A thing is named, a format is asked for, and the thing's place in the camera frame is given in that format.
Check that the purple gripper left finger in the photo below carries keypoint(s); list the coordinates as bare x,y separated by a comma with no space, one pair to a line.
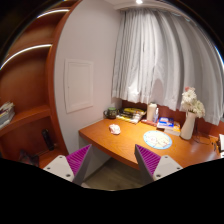
72,167

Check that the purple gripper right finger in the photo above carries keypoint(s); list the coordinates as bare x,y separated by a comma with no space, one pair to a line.
154,167

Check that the round light blue mouse pad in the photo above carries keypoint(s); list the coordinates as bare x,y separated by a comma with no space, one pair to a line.
157,140

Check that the white computer mouse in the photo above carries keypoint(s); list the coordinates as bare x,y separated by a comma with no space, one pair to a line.
114,129

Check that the red flat box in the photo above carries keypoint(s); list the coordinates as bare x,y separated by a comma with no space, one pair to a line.
151,123

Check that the blue white book stack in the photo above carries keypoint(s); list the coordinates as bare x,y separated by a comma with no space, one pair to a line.
169,125

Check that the black device on shelf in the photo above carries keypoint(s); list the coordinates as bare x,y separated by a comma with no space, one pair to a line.
48,140

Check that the small clear bottle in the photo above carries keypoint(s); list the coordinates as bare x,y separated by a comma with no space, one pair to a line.
155,118

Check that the white ceramic vase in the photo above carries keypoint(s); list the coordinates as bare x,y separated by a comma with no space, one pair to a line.
188,126

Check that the stack of yellow black books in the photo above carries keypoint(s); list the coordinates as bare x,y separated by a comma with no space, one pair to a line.
131,115

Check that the white cylindrical container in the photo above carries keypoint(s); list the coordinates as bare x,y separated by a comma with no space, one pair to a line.
151,108

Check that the dark green mug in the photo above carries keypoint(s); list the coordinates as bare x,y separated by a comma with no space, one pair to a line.
110,113

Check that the white flower bouquet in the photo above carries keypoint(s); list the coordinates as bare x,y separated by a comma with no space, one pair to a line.
190,103

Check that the white device at desk edge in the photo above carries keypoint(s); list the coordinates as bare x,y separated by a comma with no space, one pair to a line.
221,145

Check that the stack of magazines on shelf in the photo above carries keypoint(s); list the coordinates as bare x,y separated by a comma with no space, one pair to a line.
6,114

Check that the wooden bookshelf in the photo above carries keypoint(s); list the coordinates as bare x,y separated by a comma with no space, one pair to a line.
27,80

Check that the white sheer curtain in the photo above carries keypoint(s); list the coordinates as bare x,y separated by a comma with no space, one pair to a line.
159,54

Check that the white wall panel door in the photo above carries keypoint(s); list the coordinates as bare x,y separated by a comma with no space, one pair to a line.
78,84

